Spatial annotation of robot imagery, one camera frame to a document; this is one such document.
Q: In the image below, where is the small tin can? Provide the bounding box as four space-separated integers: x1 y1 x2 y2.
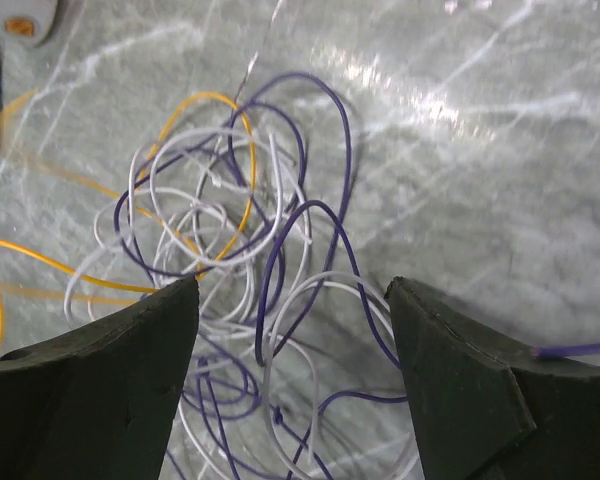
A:
0 0 59 46

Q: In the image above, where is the cable pile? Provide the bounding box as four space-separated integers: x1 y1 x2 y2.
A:
0 72 600 480

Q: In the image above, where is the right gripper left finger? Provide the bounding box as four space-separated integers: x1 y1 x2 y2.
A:
0 277 199 479

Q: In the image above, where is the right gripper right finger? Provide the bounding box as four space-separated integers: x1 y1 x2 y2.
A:
386 277 600 479

